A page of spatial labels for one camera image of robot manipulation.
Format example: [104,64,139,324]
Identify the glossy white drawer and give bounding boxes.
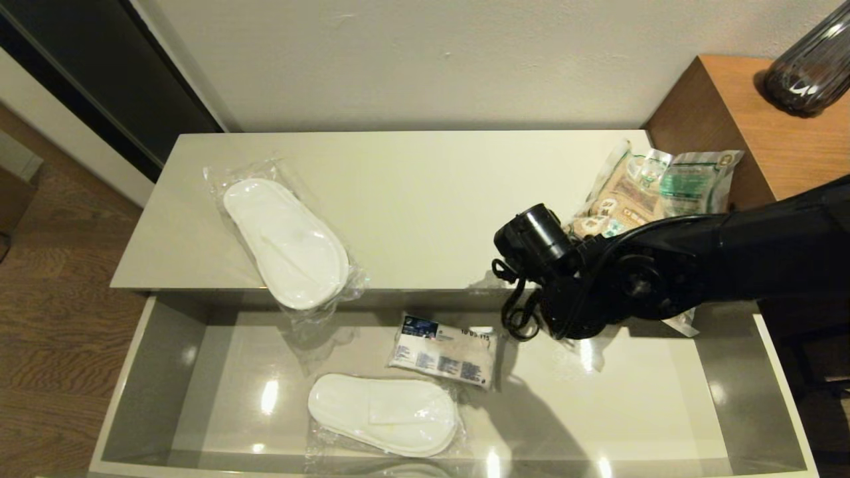
[88,289,819,478]

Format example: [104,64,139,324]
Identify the green printed snack bag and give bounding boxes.
[572,138,746,338]

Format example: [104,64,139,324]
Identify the white slippers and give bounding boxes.
[203,157,370,327]
[306,372,469,459]

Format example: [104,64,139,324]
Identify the white wipes pack blue label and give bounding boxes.
[386,312,501,392]

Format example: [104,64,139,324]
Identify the glossy white low cabinet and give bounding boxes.
[110,129,705,293]

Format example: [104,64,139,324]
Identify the brown wooden side cabinet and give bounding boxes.
[642,54,850,294]

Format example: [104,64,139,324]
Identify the dark ribbed glass vase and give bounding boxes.
[759,0,850,118]

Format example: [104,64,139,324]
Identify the dark sliding door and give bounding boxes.
[0,0,224,184]

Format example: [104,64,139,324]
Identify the brown box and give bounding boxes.
[0,128,44,261]

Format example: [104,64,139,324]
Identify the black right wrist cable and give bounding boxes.
[491,258,547,343]

